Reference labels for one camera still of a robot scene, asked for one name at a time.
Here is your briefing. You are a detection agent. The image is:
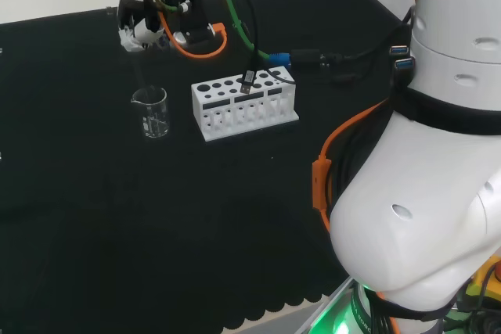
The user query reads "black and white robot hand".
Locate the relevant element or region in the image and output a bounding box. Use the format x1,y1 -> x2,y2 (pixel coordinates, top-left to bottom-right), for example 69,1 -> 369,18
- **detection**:
117,0 -> 166,54

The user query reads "black cable with USB plug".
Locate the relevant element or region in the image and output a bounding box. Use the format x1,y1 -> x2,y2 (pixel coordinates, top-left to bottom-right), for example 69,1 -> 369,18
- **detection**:
227,0 -> 297,95

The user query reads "black adapter cable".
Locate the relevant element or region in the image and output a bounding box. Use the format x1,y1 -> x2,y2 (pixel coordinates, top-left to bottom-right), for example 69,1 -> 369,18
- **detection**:
320,7 -> 416,85

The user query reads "black adapter box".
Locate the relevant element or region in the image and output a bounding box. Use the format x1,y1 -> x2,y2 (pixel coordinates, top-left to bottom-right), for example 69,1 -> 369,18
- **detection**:
290,48 -> 342,74

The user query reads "clear glass beaker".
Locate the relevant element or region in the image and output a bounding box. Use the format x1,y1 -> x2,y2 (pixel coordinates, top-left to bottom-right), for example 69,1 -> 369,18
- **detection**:
130,86 -> 171,139

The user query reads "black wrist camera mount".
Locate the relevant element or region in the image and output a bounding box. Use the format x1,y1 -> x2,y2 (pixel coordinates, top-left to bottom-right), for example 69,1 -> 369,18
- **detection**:
153,0 -> 215,45

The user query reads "orange cable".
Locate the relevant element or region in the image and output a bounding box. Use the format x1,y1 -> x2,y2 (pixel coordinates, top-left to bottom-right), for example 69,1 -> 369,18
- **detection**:
312,0 -> 419,334
146,0 -> 229,59

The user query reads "green cable with blue connector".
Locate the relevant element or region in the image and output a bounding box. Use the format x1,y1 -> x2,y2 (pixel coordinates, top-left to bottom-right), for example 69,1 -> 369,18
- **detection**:
210,0 -> 293,66

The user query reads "clear glass rod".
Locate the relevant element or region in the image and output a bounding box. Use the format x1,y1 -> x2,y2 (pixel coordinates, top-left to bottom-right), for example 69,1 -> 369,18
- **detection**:
131,49 -> 161,134

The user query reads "white test tube rack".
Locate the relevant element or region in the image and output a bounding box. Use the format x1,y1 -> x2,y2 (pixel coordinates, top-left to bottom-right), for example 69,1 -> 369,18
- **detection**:
190,65 -> 301,143

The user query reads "grey metal base plate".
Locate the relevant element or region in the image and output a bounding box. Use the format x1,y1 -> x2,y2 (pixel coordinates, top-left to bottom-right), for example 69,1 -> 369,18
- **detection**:
293,275 -> 354,334

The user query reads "black bench cloth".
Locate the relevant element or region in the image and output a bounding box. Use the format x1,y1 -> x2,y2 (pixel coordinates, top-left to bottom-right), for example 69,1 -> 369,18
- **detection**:
0,0 -> 416,334

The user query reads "yellow stop button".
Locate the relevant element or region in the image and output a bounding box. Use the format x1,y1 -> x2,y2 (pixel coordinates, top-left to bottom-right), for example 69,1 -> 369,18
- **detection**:
464,254 -> 501,300

